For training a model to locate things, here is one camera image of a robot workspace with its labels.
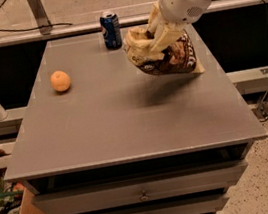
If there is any top drawer knob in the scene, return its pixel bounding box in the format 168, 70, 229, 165
139, 191, 149, 202

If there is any orange fruit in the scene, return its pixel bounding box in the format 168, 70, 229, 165
50, 70, 72, 92

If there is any grey drawer cabinet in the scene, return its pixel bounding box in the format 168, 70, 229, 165
6, 33, 266, 214

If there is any black cable behind window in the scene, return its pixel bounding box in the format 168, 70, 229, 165
0, 15, 75, 38

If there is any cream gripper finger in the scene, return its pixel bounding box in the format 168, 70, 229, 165
150, 21, 185, 52
146, 2, 164, 35

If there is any brown sea salt chip bag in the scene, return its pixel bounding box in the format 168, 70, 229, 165
123, 26, 205, 76

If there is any blue soda can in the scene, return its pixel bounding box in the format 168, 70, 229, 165
99, 11, 122, 50

